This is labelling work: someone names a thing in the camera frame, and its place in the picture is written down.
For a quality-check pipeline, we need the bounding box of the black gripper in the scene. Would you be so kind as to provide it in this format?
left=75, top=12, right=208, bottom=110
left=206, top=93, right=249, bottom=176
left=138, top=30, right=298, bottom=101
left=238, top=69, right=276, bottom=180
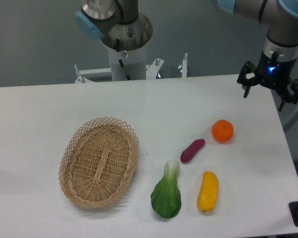
left=236, top=44, right=298, bottom=112

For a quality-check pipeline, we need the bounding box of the purple sweet potato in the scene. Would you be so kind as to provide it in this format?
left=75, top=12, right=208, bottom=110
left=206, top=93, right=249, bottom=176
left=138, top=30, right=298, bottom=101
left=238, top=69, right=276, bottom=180
left=180, top=139, right=206, bottom=164

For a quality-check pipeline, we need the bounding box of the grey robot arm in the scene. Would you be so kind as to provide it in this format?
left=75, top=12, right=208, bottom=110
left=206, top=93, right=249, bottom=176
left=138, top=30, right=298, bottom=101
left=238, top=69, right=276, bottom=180
left=75, top=0, right=298, bottom=104

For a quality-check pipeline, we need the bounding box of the orange tangerine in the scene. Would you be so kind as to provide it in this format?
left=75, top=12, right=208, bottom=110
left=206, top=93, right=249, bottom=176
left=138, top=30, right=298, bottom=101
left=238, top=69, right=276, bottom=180
left=211, top=119, right=234, bottom=143

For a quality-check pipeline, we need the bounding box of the yellow mango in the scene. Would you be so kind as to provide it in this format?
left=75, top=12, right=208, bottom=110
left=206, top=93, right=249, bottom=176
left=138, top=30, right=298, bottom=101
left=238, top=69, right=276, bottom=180
left=197, top=171, right=219, bottom=212

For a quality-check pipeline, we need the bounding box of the green bok choy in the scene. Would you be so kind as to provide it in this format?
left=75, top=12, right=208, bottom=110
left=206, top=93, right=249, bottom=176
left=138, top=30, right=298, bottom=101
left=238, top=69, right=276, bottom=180
left=150, top=160, right=182, bottom=219

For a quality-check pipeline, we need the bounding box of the oval wicker basket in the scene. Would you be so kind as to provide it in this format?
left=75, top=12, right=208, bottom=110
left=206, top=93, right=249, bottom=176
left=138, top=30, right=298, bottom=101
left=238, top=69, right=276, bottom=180
left=59, top=117, right=139, bottom=209

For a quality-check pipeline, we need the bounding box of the white metal mounting frame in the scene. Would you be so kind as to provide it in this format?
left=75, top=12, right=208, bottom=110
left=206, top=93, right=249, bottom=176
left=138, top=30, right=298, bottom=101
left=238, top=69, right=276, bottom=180
left=74, top=53, right=189, bottom=84

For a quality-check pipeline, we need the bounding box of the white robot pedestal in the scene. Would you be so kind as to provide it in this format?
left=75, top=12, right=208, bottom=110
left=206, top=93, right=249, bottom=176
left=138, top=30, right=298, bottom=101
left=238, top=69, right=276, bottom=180
left=99, top=12, right=154, bottom=81

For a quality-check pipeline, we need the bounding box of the black cable on pedestal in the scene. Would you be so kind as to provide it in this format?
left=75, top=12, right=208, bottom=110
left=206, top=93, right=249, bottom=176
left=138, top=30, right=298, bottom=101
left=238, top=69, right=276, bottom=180
left=115, top=39, right=132, bottom=81

